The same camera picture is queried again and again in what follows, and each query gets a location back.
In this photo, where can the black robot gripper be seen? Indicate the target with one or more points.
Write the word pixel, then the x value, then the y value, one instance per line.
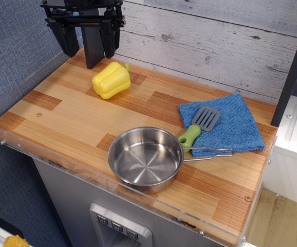
pixel 63 16

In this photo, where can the stainless steel pan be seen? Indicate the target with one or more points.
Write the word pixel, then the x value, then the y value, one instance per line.
pixel 148 159

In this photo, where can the yellow plastic bell pepper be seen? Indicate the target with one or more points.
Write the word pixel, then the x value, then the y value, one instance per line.
pixel 113 79

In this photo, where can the clear acrylic table guard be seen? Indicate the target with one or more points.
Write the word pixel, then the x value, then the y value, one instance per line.
pixel 64 121

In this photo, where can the silver toy fridge cabinet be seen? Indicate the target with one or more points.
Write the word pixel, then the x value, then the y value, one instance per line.
pixel 72 197

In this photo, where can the blue folded cloth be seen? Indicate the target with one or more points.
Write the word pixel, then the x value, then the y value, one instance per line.
pixel 235 129

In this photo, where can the silver dispenser button panel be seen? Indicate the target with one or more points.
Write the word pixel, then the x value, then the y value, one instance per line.
pixel 113 229

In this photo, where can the yellow object at corner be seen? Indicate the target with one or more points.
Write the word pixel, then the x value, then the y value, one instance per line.
pixel 15 241

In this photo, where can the dark grey vertical post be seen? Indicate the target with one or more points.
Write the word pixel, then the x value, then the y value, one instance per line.
pixel 93 46

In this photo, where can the grey spatula with green handle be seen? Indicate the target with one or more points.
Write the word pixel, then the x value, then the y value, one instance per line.
pixel 204 120

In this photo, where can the dark right frame post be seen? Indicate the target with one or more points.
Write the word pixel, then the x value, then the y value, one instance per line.
pixel 286 93

